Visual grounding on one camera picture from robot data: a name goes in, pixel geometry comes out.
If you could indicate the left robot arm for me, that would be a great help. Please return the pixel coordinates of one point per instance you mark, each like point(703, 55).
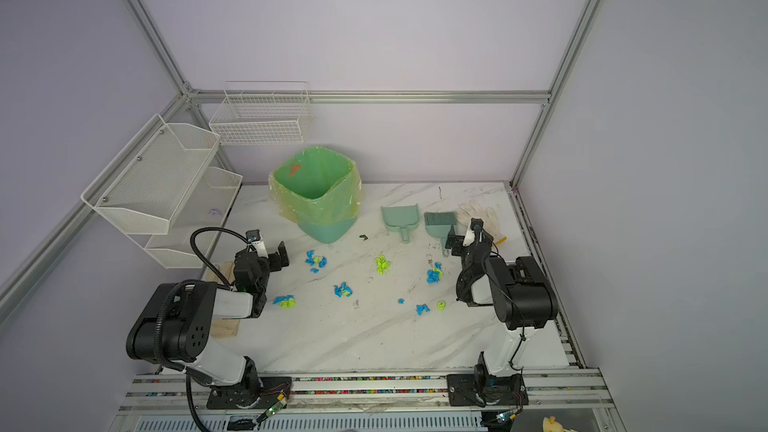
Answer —
point(175, 328)

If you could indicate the aluminium front rail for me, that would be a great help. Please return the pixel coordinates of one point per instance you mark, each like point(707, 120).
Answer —
point(385, 392)

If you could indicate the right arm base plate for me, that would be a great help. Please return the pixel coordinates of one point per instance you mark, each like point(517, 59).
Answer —
point(486, 391)

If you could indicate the white glove yellow cuff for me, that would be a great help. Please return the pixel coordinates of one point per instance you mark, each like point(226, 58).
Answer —
point(491, 222)

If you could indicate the white wire basket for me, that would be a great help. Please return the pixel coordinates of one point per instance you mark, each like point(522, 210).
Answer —
point(263, 113)

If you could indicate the green hand brush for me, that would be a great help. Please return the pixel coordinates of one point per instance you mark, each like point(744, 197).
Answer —
point(438, 225)

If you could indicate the blue scrap pile right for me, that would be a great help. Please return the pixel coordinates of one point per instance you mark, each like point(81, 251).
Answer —
point(435, 274)

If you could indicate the blue scrap front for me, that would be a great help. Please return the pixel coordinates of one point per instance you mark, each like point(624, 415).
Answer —
point(421, 309)

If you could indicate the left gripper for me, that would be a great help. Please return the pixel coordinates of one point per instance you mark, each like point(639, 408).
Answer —
point(271, 258)

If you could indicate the white mesh two-tier shelf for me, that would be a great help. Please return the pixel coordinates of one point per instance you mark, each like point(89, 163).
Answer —
point(165, 184)

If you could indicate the green plastic dustpan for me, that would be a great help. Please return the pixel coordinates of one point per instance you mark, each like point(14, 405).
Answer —
point(402, 220)

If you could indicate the blue green scrap cluster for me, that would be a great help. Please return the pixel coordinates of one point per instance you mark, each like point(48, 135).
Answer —
point(315, 262)

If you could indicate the lime green scrap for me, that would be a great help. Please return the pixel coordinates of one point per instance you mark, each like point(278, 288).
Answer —
point(382, 264)

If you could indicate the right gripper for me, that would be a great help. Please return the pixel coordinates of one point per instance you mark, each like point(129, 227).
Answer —
point(462, 245)

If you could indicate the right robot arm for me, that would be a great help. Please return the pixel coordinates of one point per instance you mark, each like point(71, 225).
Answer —
point(520, 294)

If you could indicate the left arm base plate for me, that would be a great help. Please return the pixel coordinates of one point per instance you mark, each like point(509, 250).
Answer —
point(262, 395)

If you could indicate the blue scrap centre left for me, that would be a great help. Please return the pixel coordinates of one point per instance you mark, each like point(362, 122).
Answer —
point(343, 290)

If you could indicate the green trash bin with bag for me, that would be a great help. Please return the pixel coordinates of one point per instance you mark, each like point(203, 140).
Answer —
point(320, 190)

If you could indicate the blue green scrap left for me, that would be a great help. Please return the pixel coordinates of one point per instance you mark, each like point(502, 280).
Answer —
point(285, 302)

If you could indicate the yellow object bottom right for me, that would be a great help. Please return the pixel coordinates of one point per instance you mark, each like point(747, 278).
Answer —
point(551, 424)

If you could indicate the beige work glove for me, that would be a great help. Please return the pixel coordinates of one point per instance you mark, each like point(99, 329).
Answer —
point(224, 325)

